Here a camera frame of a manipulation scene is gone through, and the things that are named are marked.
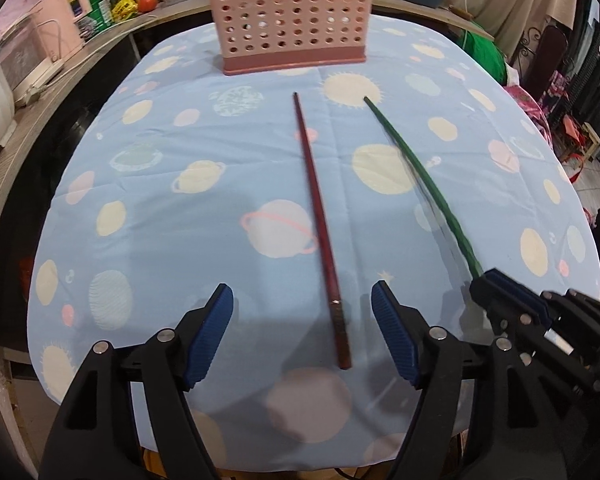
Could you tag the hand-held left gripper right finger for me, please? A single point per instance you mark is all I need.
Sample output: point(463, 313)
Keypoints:
point(395, 340)

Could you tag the yellow packet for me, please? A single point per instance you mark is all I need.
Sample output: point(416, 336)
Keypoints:
point(124, 7)

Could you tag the ornate metal chair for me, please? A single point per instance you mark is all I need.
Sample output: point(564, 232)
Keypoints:
point(542, 60)

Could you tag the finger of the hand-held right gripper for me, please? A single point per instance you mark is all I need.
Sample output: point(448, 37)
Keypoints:
point(520, 292)
point(500, 310)

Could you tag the red cloth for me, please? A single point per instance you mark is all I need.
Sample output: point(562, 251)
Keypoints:
point(580, 135)

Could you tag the beige curtain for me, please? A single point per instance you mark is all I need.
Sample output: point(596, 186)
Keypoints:
point(525, 0)

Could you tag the pink perforated utensil basket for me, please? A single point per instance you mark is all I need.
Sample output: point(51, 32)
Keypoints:
point(290, 55)

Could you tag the blue planet-print tablecloth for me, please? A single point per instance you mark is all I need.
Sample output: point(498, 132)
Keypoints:
point(180, 240)

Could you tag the pink kitchen appliance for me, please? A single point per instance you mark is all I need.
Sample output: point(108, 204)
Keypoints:
point(55, 10)

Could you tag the red tomato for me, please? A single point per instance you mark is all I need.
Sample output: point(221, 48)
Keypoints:
point(148, 3)

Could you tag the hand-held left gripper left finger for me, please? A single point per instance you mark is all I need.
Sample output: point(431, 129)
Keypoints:
point(210, 340)

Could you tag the white toaster oven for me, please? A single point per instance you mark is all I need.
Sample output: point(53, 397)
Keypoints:
point(25, 60)

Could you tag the green bag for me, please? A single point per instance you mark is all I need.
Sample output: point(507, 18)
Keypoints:
point(482, 55)

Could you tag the dark red chopstick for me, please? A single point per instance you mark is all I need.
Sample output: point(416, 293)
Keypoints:
point(325, 255)

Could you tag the green chopstick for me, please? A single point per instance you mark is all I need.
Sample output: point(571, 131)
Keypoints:
point(467, 255)

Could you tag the pink floral cloth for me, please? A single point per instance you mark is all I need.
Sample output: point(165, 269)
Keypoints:
point(530, 110)

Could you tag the green carton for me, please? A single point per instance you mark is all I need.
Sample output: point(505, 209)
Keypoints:
point(98, 10)

